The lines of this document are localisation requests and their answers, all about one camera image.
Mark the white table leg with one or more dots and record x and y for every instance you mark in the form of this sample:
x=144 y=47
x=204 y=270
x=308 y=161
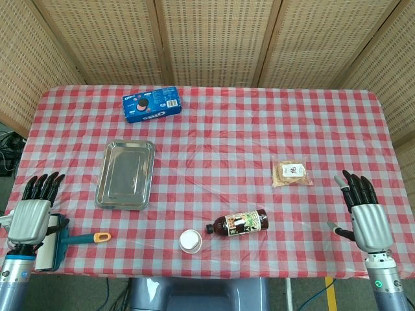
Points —
x=289 y=294

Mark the red white checkered tablecloth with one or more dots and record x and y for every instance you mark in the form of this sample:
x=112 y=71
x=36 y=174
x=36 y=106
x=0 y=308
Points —
x=220 y=145

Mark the clear snack bag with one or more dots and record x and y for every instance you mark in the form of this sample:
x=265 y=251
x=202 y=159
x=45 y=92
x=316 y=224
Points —
x=291 y=173

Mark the blue Oreo cookie box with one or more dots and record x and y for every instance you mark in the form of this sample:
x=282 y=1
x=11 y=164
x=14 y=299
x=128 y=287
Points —
x=151 y=104

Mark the silver metal tray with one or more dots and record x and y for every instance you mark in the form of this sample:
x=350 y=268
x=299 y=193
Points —
x=124 y=175

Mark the white bracket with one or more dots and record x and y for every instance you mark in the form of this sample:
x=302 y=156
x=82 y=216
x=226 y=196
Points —
x=4 y=222

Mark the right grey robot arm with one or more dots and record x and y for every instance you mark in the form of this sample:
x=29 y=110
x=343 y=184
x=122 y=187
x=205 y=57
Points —
x=384 y=282

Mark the brown tea bottle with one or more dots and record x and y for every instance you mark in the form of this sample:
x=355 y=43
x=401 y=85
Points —
x=241 y=223

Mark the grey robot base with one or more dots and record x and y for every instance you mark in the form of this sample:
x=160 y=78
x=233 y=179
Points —
x=197 y=294

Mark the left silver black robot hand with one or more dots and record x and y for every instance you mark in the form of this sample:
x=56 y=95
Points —
x=29 y=220

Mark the white paper cup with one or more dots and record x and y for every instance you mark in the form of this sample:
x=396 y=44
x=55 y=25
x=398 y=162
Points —
x=190 y=241

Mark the bamboo folding screen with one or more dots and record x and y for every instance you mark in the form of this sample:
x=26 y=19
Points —
x=210 y=39

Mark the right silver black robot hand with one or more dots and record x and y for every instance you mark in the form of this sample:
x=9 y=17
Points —
x=371 y=226

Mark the teal lint roller orange tip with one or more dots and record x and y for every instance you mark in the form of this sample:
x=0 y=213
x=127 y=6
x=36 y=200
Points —
x=81 y=239

